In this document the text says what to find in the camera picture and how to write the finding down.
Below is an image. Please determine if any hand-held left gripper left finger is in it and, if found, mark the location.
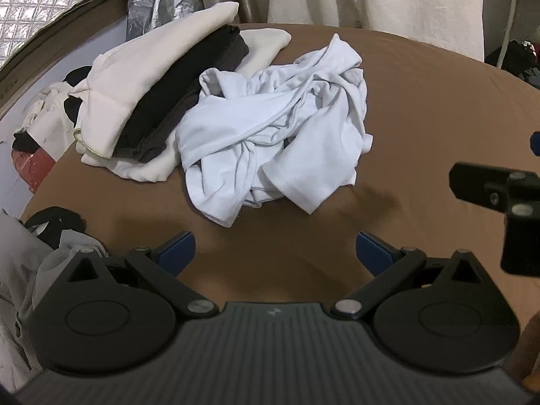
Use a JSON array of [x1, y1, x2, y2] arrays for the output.
[[63, 231, 220, 318]]

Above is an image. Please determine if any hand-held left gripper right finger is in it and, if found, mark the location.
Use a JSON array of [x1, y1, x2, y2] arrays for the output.
[[330, 231, 484, 320]]

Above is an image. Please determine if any white t-shirt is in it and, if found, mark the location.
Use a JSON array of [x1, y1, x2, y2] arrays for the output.
[[175, 34, 374, 228]]

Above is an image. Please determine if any thin cream garment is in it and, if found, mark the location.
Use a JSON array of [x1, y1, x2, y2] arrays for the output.
[[80, 27, 292, 183]]

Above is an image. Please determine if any dark clothes pile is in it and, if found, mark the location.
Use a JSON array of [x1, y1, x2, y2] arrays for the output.
[[485, 40, 540, 90]]

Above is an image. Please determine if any black folded garment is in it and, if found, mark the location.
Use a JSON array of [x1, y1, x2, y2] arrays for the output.
[[114, 24, 249, 164]]

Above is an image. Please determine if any grey cloth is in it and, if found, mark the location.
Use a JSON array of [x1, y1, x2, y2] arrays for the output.
[[0, 209, 111, 349]]

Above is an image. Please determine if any red basket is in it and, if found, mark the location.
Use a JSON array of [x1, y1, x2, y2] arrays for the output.
[[12, 147, 56, 195]]

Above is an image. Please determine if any black cloth in basket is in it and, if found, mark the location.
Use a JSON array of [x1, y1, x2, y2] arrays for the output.
[[12, 66, 94, 153]]

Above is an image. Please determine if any brown board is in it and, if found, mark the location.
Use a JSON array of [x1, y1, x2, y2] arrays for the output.
[[0, 0, 133, 112]]

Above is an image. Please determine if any quilted silver foil panel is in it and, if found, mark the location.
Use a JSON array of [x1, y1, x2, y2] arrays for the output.
[[0, 0, 135, 70]]

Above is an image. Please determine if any white cable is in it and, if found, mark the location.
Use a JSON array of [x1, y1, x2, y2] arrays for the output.
[[495, 0, 524, 69]]

